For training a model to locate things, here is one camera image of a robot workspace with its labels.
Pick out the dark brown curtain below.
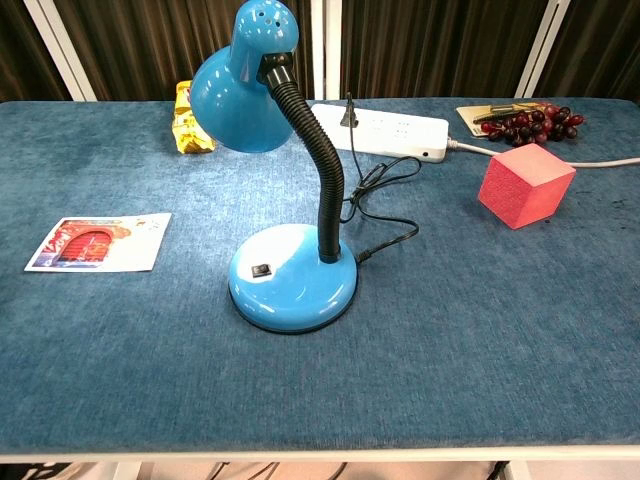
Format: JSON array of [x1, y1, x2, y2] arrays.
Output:
[[0, 0, 640, 103]]

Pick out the dark red grape bunch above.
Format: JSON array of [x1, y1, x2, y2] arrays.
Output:
[[480, 104, 586, 147]]

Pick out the white frame post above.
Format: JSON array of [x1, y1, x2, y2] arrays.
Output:
[[23, 0, 98, 102], [310, 0, 343, 101], [513, 0, 579, 99]]

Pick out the blue fabric table cloth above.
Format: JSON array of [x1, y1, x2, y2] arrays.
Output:
[[0, 97, 640, 456]]

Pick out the yellow snack bag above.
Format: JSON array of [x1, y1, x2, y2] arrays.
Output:
[[171, 81, 219, 155]]

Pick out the blue gooseneck desk lamp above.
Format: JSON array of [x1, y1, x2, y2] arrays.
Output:
[[189, 0, 359, 335]]

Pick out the white power strip cable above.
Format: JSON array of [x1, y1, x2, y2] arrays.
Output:
[[446, 135, 640, 168]]

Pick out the black lamp power cord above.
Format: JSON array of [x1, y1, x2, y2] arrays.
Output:
[[339, 91, 422, 264]]

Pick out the beige card with black comb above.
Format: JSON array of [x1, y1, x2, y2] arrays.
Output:
[[455, 103, 551, 138]]

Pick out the red printed picture card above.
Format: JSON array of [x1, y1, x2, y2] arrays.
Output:
[[23, 212, 173, 273]]

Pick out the pink foam cube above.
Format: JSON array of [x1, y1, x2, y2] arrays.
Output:
[[477, 143, 578, 231]]

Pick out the white power strip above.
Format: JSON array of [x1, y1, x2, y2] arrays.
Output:
[[310, 102, 450, 164]]

